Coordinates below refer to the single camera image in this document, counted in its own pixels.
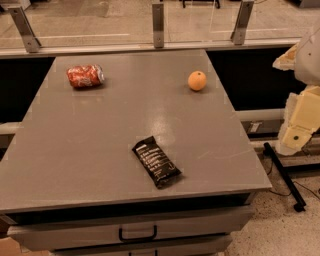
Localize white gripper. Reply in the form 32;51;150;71
272;27;320;156

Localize orange fruit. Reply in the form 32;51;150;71
188;71;207;91

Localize black rxbar chocolate wrapper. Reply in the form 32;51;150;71
132;136;182;189

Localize grey horizontal railing beam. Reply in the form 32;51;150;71
0;37;300;59

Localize black metal floor bar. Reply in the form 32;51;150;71
264;142;306;212

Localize grey table with drawers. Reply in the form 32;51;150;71
0;50;271;256

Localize crushed red soda can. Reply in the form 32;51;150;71
66;64;104;88

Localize right metal railing bracket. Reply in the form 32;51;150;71
231;0;254;45

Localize metal railing bracket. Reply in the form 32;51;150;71
8;6;41;53
152;3;164;48
231;0;254;45

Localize black floor cable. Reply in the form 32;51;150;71
265;159;320;201

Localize middle metal railing bracket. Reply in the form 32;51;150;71
152;3;164;48

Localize black lower drawer handle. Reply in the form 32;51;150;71
128;249;158;256

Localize black drawer handle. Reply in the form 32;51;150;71
118;225;158;243
128;249;158;256

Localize black upper drawer handle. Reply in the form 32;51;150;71
118;225;158;243

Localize left metal railing bracket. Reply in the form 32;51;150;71
8;6;41;53

